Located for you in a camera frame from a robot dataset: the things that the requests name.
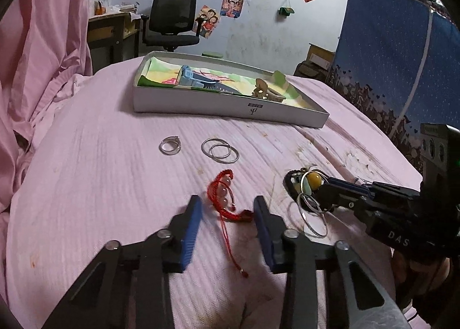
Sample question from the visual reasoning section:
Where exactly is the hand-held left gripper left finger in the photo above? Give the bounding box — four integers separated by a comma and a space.
43, 195, 204, 329

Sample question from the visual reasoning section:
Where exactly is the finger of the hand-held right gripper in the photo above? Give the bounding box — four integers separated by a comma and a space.
320, 174, 376, 200
312, 185, 363, 213

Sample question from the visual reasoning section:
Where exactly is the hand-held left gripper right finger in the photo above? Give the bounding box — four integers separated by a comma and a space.
253, 195, 412, 329

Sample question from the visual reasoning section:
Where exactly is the large silver hoop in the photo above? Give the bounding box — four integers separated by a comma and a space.
298, 193, 329, 238

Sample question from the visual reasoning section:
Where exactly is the red cord bead bracelet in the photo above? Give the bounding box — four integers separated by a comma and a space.
207, 169, 254, 276

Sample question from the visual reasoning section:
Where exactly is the thin silver bangle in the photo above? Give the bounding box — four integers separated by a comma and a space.
201, 137, 231, 159
210, 144, 241, 163

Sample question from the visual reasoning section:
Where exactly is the silver ring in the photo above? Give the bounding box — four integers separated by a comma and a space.
159, 135, 181, 155

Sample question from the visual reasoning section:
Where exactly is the shallow white box colourful lining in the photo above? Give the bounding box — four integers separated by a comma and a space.
132, 51, 330, 129

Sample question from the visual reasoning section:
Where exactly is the person's right hand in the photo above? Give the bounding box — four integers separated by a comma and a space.
392, 250, 451, 301

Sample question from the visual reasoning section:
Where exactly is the pink bed sheet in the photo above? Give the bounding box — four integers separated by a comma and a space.
5, 61, 432, 329

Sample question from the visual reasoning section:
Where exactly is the brown claw hair clip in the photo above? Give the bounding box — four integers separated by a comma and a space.
252, 78, 287, 103

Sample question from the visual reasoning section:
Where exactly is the cardboard box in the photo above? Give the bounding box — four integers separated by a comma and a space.
306, 43, 336, 70

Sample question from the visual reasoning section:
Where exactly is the blue printed wardrobe cloth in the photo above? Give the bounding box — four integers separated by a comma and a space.
326, 0, 460, 173

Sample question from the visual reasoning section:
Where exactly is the blue hair clip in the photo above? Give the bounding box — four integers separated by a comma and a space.
178, 65, 225, 93

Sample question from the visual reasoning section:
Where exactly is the black office chair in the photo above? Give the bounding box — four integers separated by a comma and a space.
141, 0, 201, 52

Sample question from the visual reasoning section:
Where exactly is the wooden desk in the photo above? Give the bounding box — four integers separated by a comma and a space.
87, 11, 141, 64

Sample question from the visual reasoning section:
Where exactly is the pile of desk papers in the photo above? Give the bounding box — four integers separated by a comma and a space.
106, 0, 141, 14

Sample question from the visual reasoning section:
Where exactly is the pink curtain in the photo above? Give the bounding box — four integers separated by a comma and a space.
0, 0, 108, 213

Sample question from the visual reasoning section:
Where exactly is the cartoon figures wall cutout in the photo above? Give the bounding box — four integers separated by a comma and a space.
192, 5, 221, 39

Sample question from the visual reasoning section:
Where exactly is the cartoon wall poster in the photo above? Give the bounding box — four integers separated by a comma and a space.
220, 0, 246, 18

